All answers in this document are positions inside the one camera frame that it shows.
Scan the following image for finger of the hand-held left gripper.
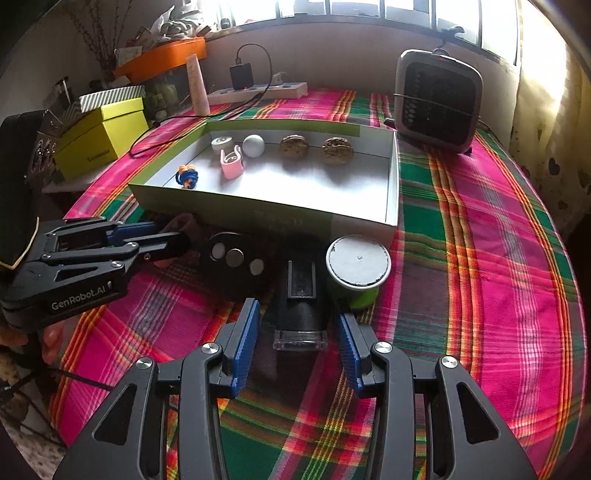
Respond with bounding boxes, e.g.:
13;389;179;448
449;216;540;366
39;230;194;278
42;217;161;252

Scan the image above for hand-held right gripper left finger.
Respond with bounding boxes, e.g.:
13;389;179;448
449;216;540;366
58;298;260;480

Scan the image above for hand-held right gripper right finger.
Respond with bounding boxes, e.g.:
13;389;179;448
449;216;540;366
335;313;539;480

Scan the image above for pink plastic clip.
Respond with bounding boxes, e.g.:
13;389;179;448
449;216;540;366
154;212;200;269
219;144;245;181

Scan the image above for black rectangular device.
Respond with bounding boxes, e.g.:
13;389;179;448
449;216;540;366
269;249;330;353

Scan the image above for black disc with three buttons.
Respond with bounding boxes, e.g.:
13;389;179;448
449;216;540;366
199;231;271;301

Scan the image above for small blue orange toy figure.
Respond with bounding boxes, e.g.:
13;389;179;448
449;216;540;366
175;164;200;190

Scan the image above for green cup white lid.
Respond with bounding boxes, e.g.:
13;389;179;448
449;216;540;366
324;234;392;310

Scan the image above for green cardboard box tray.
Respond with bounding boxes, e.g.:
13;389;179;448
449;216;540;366
128;121;400;245

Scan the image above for person's left hand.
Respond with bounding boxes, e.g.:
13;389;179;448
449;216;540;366
41;318;66;366

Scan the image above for yellow cardboard box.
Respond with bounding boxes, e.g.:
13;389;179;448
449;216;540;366
53;97;149;182

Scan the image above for silver perforated metal holder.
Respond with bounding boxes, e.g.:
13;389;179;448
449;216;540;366
28;110;63;182

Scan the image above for green striped box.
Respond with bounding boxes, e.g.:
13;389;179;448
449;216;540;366
78;84;147;113

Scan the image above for chevron patterned box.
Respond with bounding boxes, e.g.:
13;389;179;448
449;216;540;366
44;99;86;134

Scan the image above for beige cosmetic tube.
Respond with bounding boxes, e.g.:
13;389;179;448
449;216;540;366
185;54;211;116

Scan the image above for dark slim bottle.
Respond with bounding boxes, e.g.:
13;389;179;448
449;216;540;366
54;78;77;104

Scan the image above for dried branches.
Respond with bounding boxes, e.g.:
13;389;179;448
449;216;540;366
69;4;125;81

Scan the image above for pink green plaid tablecloth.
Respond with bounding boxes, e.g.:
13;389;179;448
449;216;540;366
51;88;578;480

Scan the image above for white power strip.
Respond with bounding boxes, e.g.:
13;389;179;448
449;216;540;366
206;82;308;107

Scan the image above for glass tank with orange lid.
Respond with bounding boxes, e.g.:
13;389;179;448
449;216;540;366
113;36;207;116

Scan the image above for black charger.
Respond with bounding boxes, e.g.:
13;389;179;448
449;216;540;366
229;64;254;90

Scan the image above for pile of paper packets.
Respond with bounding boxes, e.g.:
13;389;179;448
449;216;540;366
117;4;218;51

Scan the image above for grey space heater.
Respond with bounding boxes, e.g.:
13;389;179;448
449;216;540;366
384;48;484;155

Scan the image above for cream patterned curtain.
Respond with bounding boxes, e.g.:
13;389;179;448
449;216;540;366
508;0;591;241

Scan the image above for window with metal bars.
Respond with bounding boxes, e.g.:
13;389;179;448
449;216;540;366
217;0;520;61

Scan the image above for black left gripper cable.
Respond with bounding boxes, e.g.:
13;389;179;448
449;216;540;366
44;367;114;393

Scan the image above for black charger cable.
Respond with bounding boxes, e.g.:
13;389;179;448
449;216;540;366
129;44;274;158

